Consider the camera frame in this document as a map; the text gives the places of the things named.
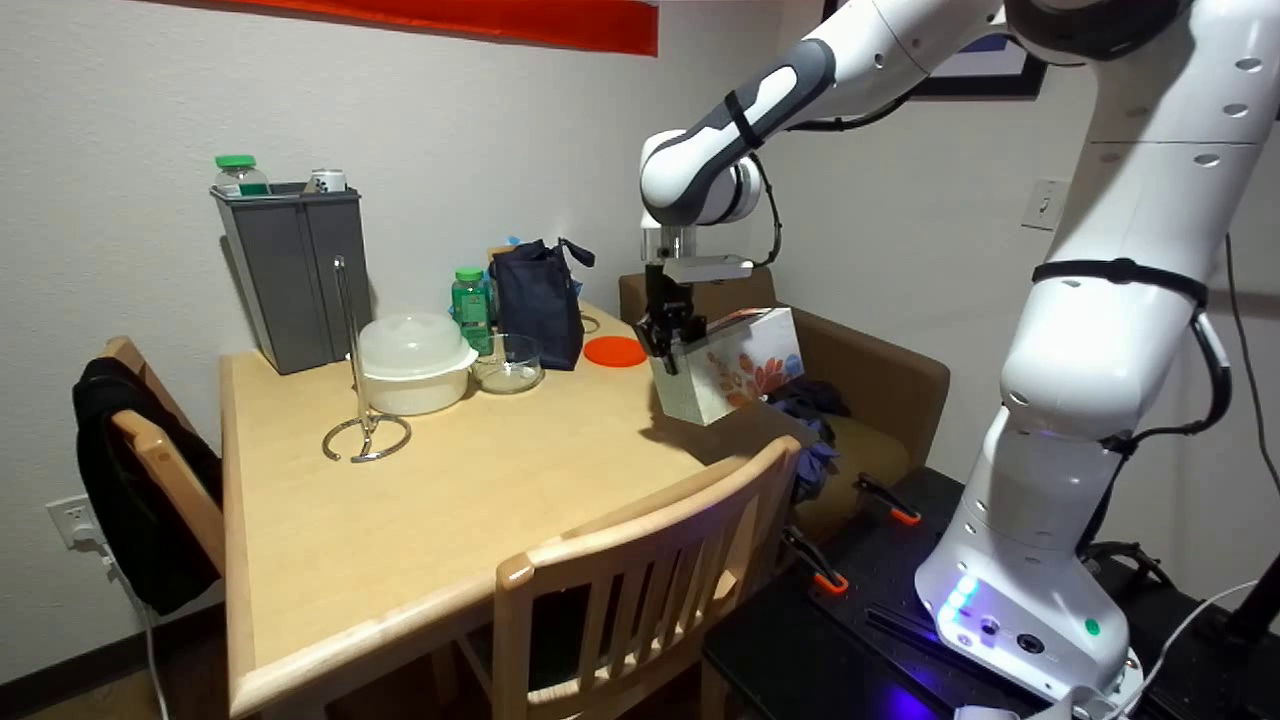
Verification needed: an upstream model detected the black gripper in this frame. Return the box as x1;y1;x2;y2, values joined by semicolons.
637;263;704;377

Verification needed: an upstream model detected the white floral tissue box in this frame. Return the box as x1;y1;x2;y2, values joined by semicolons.
653;309;806;430

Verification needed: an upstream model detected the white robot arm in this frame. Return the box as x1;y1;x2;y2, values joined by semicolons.
639;0;1280;720

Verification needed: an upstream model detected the orange round lid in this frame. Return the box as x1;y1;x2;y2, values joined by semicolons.
584;338;650;368

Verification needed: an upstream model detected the dark navy bag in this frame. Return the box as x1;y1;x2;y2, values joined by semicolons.
489;235;598;372

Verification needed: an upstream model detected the black clothing pile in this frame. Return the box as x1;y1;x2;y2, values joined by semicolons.
768;382;847;438

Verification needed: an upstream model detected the clear glass bowl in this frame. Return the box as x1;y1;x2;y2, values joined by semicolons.
473;331;543;397

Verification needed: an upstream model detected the purple cloth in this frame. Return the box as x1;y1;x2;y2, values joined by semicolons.
784;402;836;501

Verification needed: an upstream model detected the green plastic bottle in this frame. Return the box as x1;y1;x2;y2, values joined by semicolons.
452;269;494;356

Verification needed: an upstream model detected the brown armchair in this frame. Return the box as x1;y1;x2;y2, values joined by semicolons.
650;269;951;545

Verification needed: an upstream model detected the white lidded bowl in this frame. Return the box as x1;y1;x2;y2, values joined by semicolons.
357;312;478;417

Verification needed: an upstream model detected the wooden chair near robot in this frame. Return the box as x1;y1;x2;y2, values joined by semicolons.
461;438;801;720

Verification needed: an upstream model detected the grey plastic bin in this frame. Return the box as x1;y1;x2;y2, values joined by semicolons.
215;183;372;377

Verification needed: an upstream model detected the green capped bottle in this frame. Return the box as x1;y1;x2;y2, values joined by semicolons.
215;155;265;199

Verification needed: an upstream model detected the wooden chair with jacket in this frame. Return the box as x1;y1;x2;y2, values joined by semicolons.
104;338;225;569

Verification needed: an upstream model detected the black jacket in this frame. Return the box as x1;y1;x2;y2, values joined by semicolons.
71;356;225;613

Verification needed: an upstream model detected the orange handled clamp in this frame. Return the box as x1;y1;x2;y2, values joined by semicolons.
789;523;847;598
856;477;926;527

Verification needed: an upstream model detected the red wall banner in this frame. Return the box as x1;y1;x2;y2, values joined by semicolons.
166;0;662;57

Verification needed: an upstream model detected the metal wire ring stand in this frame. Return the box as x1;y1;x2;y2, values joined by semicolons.
322;368;411;463

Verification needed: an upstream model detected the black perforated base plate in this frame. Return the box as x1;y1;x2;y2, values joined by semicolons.
704;472;1280;720

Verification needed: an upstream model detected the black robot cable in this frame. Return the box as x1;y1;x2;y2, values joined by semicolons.
726;83;1237;554

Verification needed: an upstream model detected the wall power outlet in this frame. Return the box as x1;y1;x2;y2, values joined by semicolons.
50;496;104;554

